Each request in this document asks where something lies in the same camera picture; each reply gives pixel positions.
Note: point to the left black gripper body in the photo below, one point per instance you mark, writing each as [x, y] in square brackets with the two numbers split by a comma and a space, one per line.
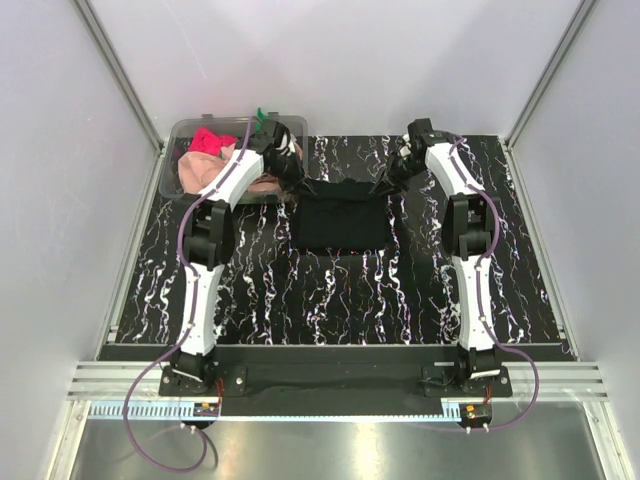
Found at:
[287, 169]

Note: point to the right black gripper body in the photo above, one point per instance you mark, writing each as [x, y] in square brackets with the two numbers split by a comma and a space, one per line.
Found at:
[400, 169]

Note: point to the black t shirt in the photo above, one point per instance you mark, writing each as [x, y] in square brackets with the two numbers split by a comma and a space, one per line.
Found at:
[345, 215]

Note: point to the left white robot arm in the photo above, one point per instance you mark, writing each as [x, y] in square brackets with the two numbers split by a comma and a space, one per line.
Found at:
[206, 239]

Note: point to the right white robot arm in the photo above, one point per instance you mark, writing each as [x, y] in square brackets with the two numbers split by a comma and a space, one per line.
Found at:
[469, 236]

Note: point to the clear plastic bin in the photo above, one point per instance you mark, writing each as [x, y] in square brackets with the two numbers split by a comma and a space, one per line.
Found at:
[265, 188]

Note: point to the green t shirt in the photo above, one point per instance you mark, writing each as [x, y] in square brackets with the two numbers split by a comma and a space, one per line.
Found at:
[260, 116]

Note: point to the red t shirt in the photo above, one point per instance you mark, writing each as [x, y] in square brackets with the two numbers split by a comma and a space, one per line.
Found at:
[204, 141]

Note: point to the pink t shirt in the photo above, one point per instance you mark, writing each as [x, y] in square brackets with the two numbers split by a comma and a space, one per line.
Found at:
[197, 170]

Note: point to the black marble pattern mat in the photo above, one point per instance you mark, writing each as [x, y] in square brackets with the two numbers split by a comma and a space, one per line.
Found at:
[405, 293]

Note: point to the white slotted cable duct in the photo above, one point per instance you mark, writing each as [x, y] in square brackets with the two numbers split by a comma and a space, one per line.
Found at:
[159, 410]

